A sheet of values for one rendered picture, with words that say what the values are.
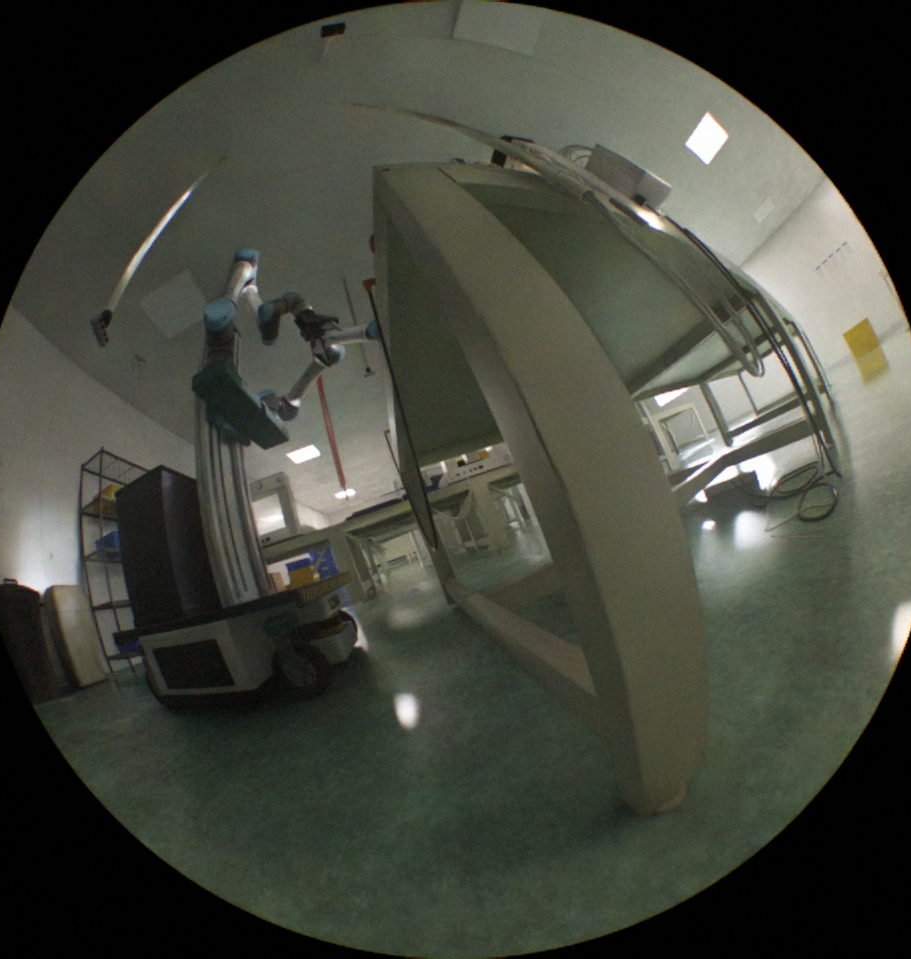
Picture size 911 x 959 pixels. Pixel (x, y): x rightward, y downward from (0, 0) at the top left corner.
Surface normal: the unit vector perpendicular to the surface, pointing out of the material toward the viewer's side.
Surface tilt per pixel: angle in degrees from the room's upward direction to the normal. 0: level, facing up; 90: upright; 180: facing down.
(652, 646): 90
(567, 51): 180
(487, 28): 180
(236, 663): 90
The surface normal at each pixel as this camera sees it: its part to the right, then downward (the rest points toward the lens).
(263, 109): 0.36, 0.92
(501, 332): 0.15, -0.24
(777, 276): -0.92, 0.31
